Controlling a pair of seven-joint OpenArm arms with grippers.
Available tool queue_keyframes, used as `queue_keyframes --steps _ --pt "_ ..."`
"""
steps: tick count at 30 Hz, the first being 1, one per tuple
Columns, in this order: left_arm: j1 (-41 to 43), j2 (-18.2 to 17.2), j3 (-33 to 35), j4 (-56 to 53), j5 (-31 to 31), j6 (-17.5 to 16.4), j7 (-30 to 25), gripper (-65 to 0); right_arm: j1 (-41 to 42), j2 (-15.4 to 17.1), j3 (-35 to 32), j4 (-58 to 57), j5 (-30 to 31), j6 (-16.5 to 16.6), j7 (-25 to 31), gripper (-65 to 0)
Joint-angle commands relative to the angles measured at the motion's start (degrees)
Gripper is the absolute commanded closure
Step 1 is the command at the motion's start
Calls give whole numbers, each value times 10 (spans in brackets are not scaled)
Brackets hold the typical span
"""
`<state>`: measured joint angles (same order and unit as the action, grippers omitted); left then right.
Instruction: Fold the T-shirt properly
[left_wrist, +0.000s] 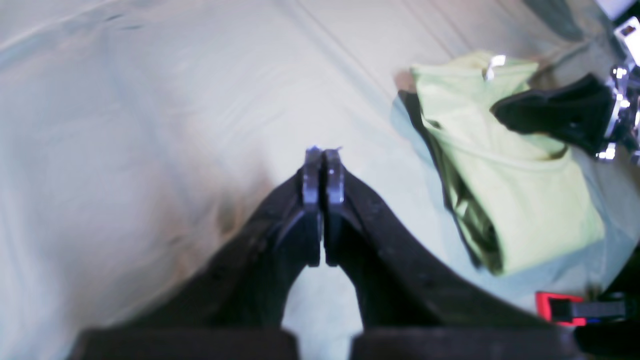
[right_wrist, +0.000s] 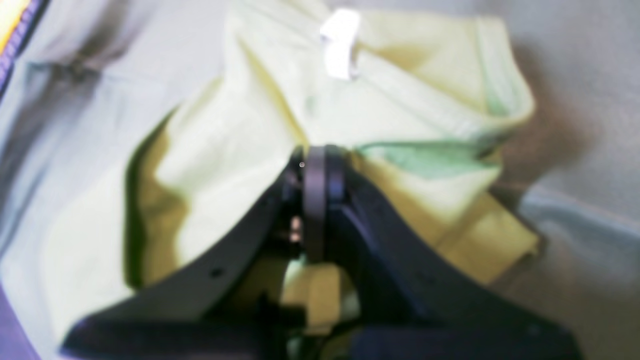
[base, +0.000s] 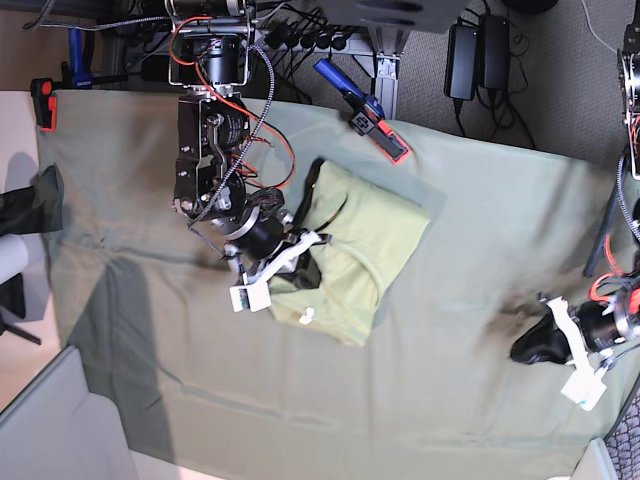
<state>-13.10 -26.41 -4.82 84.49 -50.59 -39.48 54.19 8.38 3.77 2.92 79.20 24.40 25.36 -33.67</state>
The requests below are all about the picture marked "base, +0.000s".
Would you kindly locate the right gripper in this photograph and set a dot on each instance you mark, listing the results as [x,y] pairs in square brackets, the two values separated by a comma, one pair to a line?
[261,237]

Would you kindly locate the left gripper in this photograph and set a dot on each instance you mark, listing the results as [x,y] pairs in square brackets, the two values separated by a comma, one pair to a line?
[603,325]

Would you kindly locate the light green T-shirt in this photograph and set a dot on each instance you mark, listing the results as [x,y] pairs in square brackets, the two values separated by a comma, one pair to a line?
[373,234]

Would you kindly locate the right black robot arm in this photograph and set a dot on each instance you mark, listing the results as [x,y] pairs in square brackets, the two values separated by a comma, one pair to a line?
[210,49]

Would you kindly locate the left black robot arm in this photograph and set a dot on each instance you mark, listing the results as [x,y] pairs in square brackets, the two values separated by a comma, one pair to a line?
[627,169]

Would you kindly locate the grey-green table cloth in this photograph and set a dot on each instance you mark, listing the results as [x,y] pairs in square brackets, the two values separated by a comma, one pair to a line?
[433,394]

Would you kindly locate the blue black clamp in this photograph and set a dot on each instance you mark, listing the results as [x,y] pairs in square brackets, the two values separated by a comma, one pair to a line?
[368,118]

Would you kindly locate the black power adapter brick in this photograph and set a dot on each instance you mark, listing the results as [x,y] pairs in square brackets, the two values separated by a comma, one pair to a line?
[461,62]

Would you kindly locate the dark cloth piece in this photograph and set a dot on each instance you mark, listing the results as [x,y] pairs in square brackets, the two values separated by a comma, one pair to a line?
[35,209]

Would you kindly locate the white box at edge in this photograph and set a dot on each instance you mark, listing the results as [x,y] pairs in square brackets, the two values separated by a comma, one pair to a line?
[57,429]

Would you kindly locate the red black clamp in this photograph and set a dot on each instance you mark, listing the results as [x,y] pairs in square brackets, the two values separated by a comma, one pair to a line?
[42,91]

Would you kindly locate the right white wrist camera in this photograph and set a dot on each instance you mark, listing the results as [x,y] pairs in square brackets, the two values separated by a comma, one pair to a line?
[254,295]

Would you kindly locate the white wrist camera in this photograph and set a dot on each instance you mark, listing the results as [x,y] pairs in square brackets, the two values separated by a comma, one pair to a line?
[254,295]
[584,387]

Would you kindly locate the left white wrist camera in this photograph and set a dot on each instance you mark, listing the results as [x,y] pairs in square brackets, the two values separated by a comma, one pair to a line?
[584,387]

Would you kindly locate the grey aluminium table frame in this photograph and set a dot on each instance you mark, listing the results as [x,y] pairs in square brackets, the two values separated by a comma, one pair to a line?
[376,51]

